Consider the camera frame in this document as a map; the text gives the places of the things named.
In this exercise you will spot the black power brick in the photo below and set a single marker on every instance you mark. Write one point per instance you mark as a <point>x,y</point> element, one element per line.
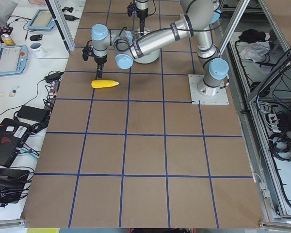
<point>32,113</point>

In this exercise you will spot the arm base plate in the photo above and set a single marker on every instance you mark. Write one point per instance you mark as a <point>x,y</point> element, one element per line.
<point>204,95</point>

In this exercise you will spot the yellow corn cob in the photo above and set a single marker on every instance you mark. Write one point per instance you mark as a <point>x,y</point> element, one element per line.
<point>104,83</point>

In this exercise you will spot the near teach pendant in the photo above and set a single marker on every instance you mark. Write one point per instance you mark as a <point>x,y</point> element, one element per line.
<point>13,59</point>

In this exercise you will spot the white mug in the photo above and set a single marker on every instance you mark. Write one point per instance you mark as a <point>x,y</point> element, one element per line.
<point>39,50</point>

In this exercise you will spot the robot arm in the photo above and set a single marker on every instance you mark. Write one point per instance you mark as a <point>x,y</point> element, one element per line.
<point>141,5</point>
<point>195,21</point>

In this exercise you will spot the far teach pendant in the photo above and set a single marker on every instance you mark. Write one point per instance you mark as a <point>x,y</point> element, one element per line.
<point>41,21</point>

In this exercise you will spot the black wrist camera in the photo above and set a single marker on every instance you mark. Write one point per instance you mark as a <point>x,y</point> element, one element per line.
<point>86,52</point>
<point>130,9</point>

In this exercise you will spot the teach pendant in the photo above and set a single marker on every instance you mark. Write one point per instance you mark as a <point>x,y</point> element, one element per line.
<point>13,59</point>
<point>41,21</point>

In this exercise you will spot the black power adapter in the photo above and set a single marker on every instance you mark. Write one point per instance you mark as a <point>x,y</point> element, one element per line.
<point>53,77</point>

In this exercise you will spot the aluminium frame post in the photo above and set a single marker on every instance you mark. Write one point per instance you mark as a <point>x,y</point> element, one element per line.
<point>60,21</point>

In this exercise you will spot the pale green electric pot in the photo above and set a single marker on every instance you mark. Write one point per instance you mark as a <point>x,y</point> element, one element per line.
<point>149,58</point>

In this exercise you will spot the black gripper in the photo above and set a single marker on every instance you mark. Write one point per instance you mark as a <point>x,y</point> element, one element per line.
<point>100,60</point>
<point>141,15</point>

